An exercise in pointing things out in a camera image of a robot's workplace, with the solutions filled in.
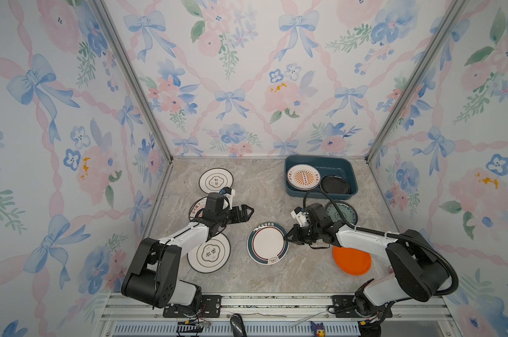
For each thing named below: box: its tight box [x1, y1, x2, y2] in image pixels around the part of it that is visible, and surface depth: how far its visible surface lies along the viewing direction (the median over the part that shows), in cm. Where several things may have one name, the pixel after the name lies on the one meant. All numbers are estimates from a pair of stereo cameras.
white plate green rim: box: [246, 221, 290, 266], surface depth 90 cm
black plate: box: [319, 174, 351, 194], surface depth 108 cm
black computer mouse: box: [230, 313, 247, 337], surface depth 67 cm
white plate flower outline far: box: [198, 167, 235, 194], surface depth 112 cm
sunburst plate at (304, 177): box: [286, 164, 321, 191], surface depth 112 cm
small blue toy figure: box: [310, 320, 326, 337], surface depth 69 cm
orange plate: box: [332, 245, 372, 276], surface depth 83 cm
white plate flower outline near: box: [187, 232, 231, 274], surface depth 87 cm
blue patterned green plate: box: [326, 200, 359, 226], surface depth 100 cm
